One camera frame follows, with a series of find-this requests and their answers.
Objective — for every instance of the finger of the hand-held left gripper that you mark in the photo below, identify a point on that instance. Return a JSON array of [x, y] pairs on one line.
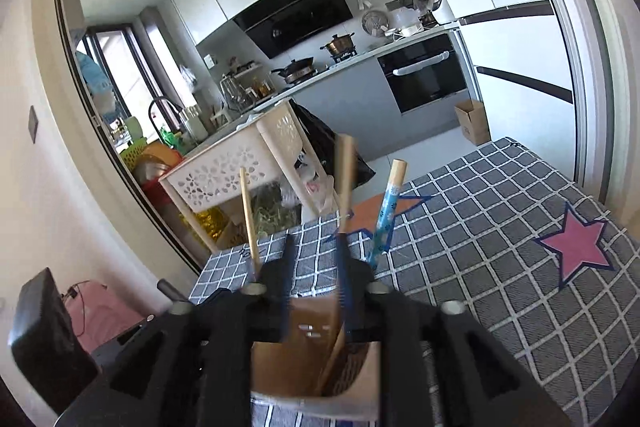
[[47, 337]]

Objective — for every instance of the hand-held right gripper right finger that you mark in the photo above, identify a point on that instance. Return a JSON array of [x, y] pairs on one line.
[[345, 287]]

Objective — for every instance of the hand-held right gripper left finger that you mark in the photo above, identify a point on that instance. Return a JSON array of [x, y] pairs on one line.
[[287, 287]]

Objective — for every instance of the plain wooden chopstick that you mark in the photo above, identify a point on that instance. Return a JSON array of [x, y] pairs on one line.
[[345, 177], [248, 222]]

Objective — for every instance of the white plastic utensil holder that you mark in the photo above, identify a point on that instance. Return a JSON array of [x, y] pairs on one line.
[[285, 367]]

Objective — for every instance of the blue patterned chopstick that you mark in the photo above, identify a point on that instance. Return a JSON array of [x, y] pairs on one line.
[[386, 212]]

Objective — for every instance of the bag of green vegetables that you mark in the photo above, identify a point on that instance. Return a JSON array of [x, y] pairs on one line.
[[275, 209]]

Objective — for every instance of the golden oil bottle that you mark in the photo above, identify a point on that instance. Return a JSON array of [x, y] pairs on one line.
[[214, 229]]

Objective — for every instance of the crumpled clear plastic bag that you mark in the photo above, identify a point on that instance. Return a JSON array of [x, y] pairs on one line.
[[307, 182]]

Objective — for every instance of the white perforated storage cart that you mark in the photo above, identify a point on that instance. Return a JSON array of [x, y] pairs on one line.
[[220, 177]]

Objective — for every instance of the grey checked star tablecloth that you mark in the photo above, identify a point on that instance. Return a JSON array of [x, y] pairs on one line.
[[475, 257]]

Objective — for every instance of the black garbage bag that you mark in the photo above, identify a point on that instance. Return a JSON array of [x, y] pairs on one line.
[[320, 142]]

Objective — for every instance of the red plastic bin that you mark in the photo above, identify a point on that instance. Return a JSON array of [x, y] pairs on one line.
[[156, 192]]

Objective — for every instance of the grey kitchen counter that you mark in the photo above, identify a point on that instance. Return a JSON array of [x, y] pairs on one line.
[[345, 107]]

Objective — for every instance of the orange plastic basin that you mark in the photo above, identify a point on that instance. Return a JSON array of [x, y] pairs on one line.
[[162, 157]]

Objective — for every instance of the spice rack with bottles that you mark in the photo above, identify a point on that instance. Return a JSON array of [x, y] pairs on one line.
[[247, 87]]

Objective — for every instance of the cardboard box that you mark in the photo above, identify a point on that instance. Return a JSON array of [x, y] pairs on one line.
[[472, 122]]

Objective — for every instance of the black wok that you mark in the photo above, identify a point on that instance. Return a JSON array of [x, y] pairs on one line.
[[295, 69]]

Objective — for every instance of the dark kitchen faucet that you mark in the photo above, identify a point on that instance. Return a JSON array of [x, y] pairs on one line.
[[165, 104]]

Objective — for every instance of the black built-in oven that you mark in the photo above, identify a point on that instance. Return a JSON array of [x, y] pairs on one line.
[[425, 82]]

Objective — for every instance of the hanging clear plastic bag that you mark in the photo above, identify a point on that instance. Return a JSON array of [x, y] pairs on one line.
[[191, 78]]

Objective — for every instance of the steel cooking pot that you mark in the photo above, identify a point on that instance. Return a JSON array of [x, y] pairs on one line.
[[339, 44]]

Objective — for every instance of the black range hood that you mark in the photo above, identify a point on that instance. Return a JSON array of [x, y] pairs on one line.
[[295, 22]]

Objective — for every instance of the silver round steamer rack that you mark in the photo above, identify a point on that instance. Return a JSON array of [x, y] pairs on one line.
[[375, 23]]

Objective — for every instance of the white plastic container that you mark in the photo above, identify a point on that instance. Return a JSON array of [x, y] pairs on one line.
[[405, 23]]

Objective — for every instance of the white refrigerator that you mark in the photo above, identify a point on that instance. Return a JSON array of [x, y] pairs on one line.
[[510, 47]]

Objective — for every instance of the dark wall switch panel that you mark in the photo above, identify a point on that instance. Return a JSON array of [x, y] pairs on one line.
[[34, 124]]

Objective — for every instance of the white wall socket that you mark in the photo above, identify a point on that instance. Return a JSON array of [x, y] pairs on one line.
[[208, 62]]

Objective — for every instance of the white wall hook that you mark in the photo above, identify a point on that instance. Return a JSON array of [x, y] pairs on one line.
[[361, 1]]

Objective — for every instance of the white sliding door frame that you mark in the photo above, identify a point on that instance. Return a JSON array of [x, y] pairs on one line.
[[595, 57]]

